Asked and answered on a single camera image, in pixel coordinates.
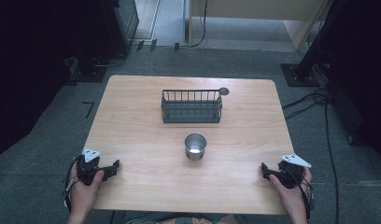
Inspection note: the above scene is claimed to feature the black wire rack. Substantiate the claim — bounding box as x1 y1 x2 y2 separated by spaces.
161 89 224 124

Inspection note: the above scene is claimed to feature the silver metal cup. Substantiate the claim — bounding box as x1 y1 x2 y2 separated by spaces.
184 133 208 161

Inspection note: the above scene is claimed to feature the thin black hanging cable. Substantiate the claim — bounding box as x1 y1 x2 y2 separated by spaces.
190 0 209 49

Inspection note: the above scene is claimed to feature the dark curtain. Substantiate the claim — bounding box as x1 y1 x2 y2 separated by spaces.
0 0 75 169
316 0 381 160

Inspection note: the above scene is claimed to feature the black cabinet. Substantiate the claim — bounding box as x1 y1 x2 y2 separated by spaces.
68 0 140 84

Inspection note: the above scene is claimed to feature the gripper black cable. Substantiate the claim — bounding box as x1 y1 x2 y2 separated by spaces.
63 154 84 213
286 166 317 224

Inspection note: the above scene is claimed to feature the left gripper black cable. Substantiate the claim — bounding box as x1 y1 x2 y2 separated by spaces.
63 154 84 213

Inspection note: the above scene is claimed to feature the black slanted stand pole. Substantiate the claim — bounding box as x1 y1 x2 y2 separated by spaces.
294 0 346 80

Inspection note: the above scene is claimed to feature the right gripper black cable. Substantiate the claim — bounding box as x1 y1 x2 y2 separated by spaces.
286 166 317 224

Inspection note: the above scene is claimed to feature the black floor cable bundle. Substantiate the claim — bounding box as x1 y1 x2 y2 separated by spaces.
281 88 332 121

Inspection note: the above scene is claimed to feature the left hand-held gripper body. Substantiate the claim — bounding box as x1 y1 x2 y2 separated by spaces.
76 147 109 187

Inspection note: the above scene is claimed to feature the person's right hand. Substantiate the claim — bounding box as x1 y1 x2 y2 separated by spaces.
268 166 314 217

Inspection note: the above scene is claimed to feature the long black floor cable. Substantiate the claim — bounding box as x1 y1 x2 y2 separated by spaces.
324 92 341 224

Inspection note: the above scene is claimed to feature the black stand base plate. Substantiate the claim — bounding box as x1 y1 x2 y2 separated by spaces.
279 63 321 88

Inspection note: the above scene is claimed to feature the light wooden furniture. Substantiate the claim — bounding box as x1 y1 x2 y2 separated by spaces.
188 0 333 52

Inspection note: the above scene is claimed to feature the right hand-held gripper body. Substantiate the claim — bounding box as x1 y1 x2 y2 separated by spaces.
267 154 313 190

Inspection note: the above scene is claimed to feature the person's left hand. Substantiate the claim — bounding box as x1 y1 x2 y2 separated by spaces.
68 162 106 217

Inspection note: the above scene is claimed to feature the person's lap clothing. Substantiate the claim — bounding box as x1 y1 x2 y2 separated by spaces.
122 210 244 224

